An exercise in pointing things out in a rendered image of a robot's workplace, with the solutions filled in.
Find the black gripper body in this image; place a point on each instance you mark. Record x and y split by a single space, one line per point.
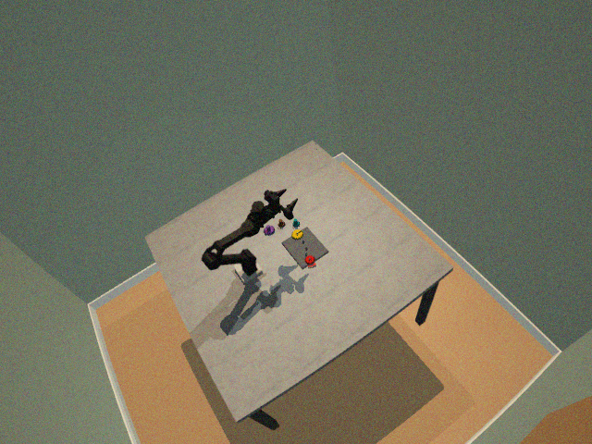
286 211

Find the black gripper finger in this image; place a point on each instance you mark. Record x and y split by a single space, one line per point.
278 193
291 205

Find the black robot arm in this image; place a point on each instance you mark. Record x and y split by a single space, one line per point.
247 229

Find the yellow gear with black stripe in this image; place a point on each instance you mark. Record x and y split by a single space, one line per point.
297 236

